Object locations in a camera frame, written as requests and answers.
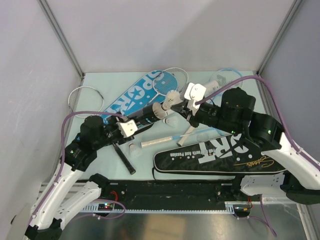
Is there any blue racket far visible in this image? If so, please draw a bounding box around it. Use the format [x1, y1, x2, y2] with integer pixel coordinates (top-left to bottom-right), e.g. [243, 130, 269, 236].
[177, 68, 243, 147]

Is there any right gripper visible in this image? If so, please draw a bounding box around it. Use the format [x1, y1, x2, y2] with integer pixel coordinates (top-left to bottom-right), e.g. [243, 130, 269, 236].
[170, 100, 240, 135]

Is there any blue racket cover bag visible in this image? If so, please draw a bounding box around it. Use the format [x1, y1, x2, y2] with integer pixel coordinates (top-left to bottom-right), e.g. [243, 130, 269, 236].
[104, 70, 165, 116]

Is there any aluminium frame post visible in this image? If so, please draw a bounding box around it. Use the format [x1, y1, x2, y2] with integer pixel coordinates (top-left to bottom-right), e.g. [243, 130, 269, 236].
[256, 0, 305, 76]
[37, 0, 85, 79]

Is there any right aluminium frame post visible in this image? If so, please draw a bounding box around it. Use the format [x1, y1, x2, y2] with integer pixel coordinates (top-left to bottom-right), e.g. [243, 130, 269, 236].
[256, 0, 305, 76]

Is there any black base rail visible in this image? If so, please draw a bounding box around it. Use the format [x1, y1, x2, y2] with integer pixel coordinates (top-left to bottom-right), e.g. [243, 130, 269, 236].
[89, 173, 249, 212]

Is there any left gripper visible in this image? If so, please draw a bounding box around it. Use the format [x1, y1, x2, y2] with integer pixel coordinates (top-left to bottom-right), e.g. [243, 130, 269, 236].
[93, 111, 135, 150]

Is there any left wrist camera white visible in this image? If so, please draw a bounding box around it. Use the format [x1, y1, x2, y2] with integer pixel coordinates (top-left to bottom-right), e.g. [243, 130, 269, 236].
[116, 119, 138, 138]

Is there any blue racket near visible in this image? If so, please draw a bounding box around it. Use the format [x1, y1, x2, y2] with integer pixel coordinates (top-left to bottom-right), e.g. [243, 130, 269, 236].
[140, 126, 215, 148]

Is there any plastic shuttlecock front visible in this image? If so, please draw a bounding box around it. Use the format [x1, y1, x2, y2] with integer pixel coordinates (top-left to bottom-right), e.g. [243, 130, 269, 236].
[128, 143, 142, 159]

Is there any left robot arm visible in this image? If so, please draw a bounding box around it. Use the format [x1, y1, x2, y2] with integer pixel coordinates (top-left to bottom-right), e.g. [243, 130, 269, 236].
[24, 108, 161, 240]

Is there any black shuttlecock tube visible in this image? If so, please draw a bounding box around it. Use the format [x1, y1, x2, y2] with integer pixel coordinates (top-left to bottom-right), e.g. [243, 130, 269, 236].
[127, 102, 165, 130]

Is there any white racket black grip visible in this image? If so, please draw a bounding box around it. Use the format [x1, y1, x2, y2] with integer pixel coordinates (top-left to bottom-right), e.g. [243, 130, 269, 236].
[67, 85, 136, 175]

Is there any black racket cover bag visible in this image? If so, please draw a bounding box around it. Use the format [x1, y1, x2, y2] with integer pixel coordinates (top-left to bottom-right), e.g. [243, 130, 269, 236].
[153, 134, 286, 176]

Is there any white racket on blue bag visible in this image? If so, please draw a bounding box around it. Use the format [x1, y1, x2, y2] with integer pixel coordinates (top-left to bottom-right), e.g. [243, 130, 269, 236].
[146, 67, 189, 106]

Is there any white shuttlecock tube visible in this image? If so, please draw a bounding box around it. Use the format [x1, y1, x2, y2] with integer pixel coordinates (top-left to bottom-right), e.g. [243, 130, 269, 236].
[157, 79, 220, 111]

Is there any left aluminium frame post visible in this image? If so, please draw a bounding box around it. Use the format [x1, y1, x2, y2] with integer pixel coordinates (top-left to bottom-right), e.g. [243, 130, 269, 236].
[37, 0, 85, 79]

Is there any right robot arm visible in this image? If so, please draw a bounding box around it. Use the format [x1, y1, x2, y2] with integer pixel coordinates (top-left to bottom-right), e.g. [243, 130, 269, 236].
[166, 84, 320, 205]

